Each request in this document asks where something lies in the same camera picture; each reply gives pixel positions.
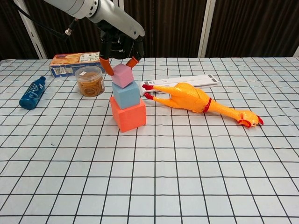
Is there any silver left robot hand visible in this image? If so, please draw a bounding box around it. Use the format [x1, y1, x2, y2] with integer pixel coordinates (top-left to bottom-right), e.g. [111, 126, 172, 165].
[88, 0, 145, 77]

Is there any pink foam cube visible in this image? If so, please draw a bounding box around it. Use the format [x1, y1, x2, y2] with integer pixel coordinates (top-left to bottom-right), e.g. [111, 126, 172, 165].
[111, 63, 135, 89]

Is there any light blue foam cube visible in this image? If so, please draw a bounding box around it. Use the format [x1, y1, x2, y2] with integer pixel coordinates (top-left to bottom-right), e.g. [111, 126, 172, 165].
[111, 81, 141, 110]

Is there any orange foam cube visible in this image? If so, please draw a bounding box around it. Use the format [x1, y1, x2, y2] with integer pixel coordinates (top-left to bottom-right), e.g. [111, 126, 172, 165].
[109, 97, 147, 133]

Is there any orange biscuit box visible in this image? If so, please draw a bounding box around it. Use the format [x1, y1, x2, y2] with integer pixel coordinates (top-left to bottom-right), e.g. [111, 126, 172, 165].
[49, 51, 105, 78]

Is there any clear jar of rubber bands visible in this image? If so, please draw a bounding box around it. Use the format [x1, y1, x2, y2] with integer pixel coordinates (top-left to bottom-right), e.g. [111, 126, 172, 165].
[74, 66, 105, 97]

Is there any white power strip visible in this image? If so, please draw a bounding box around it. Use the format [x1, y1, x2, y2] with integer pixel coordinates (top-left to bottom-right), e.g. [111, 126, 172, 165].
[139, 74, 219, 97]

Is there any yellow rubber chicken toy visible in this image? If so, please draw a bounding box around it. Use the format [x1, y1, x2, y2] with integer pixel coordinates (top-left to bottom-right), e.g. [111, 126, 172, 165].
[142, 82, 264, 128]

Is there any blue spray bottle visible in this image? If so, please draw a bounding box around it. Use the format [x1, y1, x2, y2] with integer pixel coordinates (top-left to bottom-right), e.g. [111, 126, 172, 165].
[19, 76, 47, 110]

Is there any checkered light blue tablecloth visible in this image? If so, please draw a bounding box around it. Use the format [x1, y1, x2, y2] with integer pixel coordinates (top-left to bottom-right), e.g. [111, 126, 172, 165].
[0, 56, 299, 224]

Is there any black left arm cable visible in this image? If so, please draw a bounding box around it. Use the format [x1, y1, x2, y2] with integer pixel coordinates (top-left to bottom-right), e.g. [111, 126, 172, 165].
[11, 0, 79, 40]

